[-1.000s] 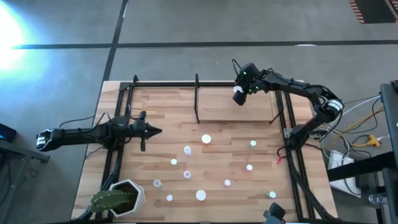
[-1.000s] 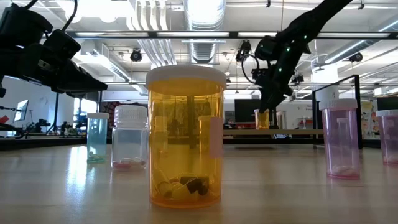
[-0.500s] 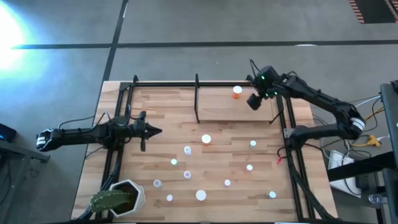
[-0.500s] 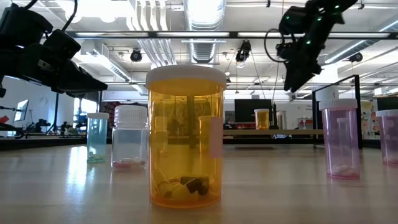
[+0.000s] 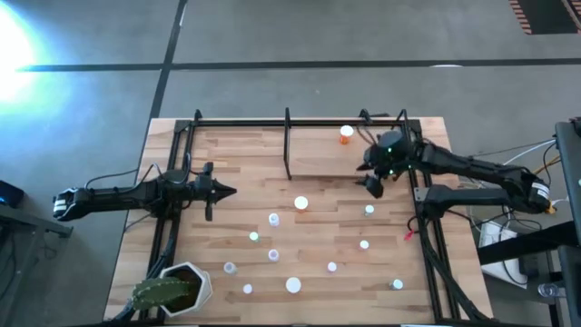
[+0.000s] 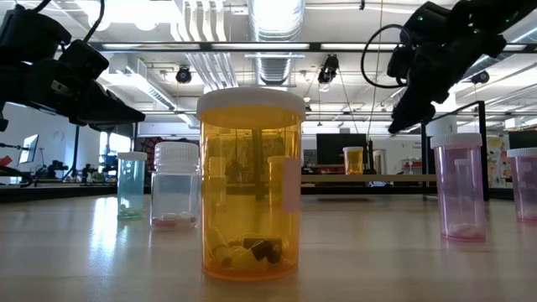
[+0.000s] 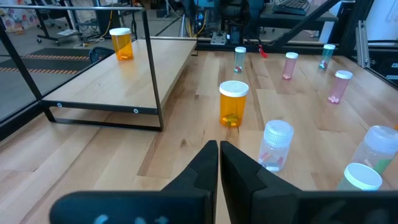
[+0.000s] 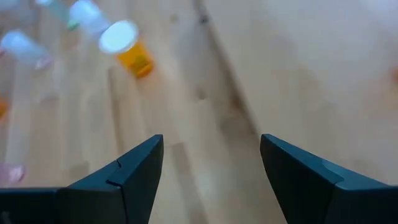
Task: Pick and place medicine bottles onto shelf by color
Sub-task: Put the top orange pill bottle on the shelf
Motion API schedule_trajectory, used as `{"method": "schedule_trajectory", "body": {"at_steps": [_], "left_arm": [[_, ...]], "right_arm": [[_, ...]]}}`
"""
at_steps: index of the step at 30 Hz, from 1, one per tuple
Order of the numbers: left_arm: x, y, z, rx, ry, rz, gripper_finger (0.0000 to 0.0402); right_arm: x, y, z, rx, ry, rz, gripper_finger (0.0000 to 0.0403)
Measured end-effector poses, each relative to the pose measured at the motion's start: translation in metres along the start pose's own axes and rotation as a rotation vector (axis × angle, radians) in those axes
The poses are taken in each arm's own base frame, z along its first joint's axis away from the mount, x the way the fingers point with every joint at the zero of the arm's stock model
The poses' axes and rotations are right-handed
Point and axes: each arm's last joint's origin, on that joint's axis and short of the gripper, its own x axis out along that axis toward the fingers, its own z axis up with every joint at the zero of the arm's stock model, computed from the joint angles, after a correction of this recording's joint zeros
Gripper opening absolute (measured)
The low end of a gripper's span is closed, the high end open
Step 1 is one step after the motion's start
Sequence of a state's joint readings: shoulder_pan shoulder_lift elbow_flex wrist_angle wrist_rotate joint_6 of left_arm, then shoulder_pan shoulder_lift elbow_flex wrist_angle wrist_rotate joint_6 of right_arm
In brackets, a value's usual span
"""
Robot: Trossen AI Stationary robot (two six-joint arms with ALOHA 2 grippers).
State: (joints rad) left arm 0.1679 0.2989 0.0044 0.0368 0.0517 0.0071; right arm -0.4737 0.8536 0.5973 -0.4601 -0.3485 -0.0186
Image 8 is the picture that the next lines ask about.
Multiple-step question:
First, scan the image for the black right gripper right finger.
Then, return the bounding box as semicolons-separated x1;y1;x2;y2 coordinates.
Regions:
259;133;398;224

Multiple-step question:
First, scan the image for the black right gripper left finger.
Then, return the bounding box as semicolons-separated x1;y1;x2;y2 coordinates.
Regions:
55;134;164;224

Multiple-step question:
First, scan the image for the clear pill bottle white lid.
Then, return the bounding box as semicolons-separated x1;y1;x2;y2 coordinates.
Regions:
0;29;54;70
68;0;112;40

